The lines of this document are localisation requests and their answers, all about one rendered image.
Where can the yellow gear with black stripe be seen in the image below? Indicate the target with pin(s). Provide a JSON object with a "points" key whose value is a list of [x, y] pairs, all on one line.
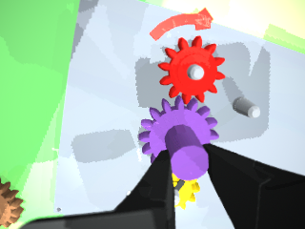
{"points": [[186, 190]]}

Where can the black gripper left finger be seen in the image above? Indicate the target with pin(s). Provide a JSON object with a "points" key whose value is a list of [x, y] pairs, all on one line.
{"points": [[149, 205]]}

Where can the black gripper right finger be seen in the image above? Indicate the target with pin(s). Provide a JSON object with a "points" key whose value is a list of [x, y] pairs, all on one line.
{"points": [[254, 194]]}

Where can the red curved arrow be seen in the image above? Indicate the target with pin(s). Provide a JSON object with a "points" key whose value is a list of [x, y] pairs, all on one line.
{"points": [[201, 20]]}

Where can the red gear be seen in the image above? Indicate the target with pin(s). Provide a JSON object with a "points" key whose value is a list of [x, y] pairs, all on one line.
{"points": [[182, 60]]}

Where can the purple gear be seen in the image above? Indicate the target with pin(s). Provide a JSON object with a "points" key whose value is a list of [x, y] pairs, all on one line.
{"points": [[181, 130]]}

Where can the orange-brown gear with cylindrical hub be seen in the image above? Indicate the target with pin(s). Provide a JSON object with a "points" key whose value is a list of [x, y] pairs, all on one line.
{"points": [[10, 205]]}

